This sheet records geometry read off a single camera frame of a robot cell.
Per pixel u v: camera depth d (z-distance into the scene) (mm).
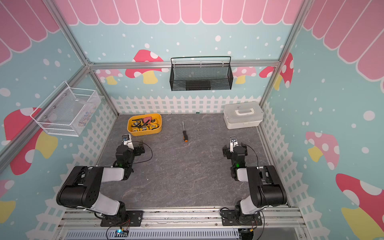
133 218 742
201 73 941
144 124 1092
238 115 1051
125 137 793
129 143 803
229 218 740
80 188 452
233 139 1103
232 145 794
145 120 1112
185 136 1057
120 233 728
